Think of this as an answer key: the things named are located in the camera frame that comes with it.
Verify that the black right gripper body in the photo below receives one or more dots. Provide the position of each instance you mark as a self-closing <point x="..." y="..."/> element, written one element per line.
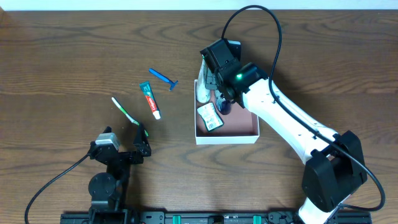
<point x="211" y="81"/>

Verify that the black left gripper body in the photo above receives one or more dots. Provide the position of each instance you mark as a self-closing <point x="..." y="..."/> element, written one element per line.
<point x="125" y="156"/>

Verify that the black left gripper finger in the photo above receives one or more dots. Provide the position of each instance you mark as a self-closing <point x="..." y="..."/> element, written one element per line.
<point x="107" y="130"/>
<point x="140" y="142"/>

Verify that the white squeeze tube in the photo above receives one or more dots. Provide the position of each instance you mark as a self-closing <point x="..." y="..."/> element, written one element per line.
<point x="203" y="94"/>

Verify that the clear blue soap pump bottle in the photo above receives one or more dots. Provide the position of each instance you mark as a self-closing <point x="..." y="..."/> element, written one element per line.
<point x="223" y="105"/>

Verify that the green white labelled packet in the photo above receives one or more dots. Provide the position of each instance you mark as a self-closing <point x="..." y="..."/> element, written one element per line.
<point x="210" y="117"/>

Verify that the red green toothpaste tube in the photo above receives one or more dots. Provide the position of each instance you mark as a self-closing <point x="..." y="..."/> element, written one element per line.
<point x="147" y="91"/>

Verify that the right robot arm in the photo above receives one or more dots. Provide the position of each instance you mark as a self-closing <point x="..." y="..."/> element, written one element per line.
<point x="334" y="163"/>

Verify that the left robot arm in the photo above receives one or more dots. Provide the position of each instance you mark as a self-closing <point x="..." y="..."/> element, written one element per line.
<point x="108" y="189"/>

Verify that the green white toothbrush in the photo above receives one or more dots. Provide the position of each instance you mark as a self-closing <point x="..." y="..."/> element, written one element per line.
<point x="121" y="108"/>

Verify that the blue disposable razor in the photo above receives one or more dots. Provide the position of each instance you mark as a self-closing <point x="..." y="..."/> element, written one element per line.
<point x="164" y="78"/>

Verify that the white box with pink interior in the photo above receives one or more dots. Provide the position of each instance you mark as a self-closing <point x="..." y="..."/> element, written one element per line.
<point x="240" y="127"/>

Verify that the black mounting rail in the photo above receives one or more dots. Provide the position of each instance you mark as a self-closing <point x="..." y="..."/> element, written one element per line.
<point x="283" y="217"/>

